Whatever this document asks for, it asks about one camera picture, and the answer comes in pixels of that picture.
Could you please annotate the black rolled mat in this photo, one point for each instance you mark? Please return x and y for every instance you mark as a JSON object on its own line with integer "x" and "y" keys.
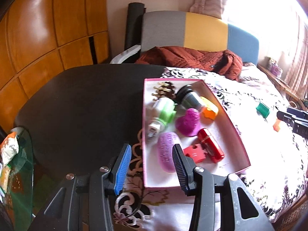
{"x": 133, "y": 26}

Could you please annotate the red translucent plastic part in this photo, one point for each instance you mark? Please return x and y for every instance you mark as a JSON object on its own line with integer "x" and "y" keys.
{"x": 211, "y": 145}

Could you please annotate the purple gift box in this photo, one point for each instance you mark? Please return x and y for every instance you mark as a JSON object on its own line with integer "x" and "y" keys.
{"x": 275, "y": 68}

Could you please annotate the rust quilted jacket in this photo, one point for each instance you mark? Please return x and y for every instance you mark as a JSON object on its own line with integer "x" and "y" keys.
{"x": 187, "y": 57}

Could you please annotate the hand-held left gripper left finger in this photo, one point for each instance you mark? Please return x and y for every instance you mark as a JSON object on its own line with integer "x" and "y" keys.
{"x": 122, "y": 168}

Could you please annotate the white embroidered tablecloth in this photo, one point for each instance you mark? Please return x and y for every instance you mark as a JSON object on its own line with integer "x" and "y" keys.
{"x": 264, "y": 154}

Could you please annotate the purple oval toy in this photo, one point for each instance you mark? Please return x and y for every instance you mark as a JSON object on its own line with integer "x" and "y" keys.
{"x": 166, "y": 151}

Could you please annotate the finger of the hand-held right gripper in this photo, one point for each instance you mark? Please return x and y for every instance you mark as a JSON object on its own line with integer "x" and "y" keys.
{"x": 300, "y": 128}
{"x": 298, "y": 118}

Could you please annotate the wooden window shelf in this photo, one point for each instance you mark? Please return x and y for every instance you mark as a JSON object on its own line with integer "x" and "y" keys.
{"x": 276, "y": 80}

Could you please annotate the purple perforated toy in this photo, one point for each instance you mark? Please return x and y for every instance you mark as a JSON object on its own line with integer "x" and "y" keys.
{"x": 187, "y": 122}

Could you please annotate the red puzzle piece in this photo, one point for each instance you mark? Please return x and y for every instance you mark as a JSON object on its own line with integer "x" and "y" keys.
{"x": 196, "y": 152}

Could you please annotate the orange white snack bag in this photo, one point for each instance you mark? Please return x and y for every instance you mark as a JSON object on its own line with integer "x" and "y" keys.
{"x": 9, "y": 149}

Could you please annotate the pink cardboard box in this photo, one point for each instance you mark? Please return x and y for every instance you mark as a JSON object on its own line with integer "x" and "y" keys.
{"x": 228, "y": 166}

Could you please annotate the woven rattan chair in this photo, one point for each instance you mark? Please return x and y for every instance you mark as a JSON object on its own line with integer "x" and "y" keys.
{"x": 293, "y": 216}

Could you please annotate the yellow green snack packet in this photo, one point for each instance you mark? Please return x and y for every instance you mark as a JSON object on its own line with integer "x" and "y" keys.
{"x": 4, "y": 175}

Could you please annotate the white padded armrest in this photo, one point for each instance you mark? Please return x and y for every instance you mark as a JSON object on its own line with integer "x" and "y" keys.
{"x": 125, "y": 54}

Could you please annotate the orange plastic block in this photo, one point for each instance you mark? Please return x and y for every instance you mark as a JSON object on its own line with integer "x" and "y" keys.
{"x": 276, "y": 125}

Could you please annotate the small orange plastic toy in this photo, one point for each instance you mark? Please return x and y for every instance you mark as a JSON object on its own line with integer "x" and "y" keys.
{"x": 209, "y": 110}

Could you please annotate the window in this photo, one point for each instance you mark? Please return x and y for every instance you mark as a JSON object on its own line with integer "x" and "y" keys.
{"x": 264, "y": 4}

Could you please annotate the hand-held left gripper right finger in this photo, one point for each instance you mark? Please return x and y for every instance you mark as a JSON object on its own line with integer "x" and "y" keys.
{"x": 179, "y": 166}

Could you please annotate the wooden wardrobe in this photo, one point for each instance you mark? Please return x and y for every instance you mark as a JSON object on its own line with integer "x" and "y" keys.
{"x": 36, "y": 28}

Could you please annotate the round glass side table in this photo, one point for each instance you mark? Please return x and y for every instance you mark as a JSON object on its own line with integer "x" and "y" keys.
{"x": 24, "y": 173}

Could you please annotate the pale pink duvet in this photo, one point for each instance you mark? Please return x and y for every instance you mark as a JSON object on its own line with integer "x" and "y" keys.
{"x": 255, "y": 74}

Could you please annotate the green plastic spool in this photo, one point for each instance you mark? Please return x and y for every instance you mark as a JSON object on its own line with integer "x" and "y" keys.
{"x": 263, "y": 109}

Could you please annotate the black grey cylinder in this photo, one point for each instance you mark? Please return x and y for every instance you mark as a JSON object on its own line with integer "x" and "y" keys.
{"x": 192, "y": 99}

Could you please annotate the green white plastic toy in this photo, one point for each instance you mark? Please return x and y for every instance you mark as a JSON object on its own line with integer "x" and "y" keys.
{"x": 166, "y": 110}

